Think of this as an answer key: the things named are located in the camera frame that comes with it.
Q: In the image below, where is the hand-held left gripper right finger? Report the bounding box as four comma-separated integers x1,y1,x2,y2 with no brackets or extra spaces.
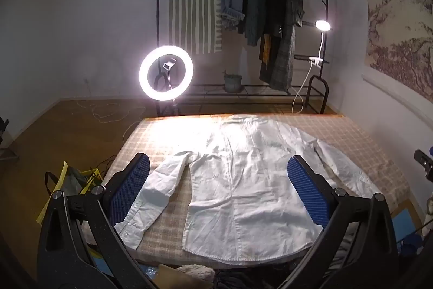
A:
277,154,400,289

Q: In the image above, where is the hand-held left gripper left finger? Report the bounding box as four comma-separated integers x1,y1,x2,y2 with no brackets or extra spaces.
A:
37,152,159,289

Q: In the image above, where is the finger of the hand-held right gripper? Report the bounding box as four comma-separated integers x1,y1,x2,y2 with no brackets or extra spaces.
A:
414,148,433,181

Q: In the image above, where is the white long-sleeved shirt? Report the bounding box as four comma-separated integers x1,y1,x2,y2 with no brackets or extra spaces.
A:
114,113,381,267

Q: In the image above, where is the black metal clothes rack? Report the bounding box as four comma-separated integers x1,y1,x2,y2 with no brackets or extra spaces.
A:
156,0,335,117

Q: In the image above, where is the blue mat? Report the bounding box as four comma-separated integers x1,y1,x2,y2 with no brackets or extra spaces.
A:
392,199,423,242

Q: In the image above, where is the fluffy beige cloth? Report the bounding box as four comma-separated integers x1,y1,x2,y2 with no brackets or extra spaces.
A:
154,264,216,289

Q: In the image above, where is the potted plant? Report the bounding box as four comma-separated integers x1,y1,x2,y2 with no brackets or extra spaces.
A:
222,70,243,93

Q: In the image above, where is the grey plaid coat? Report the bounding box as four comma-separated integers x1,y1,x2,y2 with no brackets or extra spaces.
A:
260,0,304,90

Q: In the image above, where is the yellow garment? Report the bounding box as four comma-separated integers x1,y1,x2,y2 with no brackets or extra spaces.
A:
259,34,273,65

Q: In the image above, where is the white clip lamp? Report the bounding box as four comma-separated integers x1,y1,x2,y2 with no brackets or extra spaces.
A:
309,20,332,68

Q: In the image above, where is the dark green jacket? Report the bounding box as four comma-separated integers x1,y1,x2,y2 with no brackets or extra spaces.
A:
238,0,267,46

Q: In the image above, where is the grey bag with yellow straps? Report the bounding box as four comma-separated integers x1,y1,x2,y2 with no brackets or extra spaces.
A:
37,160,104,223

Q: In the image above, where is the white floor cable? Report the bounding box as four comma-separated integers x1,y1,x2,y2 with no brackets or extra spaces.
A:
78,99,146,124

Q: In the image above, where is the white lamp cable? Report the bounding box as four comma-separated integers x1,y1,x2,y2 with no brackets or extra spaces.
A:
292,64,313,113

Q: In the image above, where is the ring light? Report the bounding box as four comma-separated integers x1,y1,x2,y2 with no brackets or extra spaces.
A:
139,45,194,117

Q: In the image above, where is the landscape wall scroll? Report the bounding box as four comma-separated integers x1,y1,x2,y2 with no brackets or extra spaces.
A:
362,0,433,107

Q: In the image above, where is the green striped wall hanging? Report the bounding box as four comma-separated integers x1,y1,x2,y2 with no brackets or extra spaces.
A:
167,0,224,54

